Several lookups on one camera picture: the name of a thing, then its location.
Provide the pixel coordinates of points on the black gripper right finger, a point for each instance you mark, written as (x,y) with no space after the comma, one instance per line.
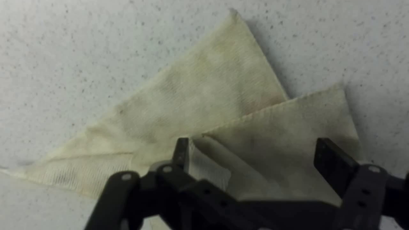
(366,196)

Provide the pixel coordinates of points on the beige kitchen towel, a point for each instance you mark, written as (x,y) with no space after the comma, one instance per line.
(205,94)

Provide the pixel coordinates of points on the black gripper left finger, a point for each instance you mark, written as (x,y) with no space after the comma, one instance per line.
(187,196)

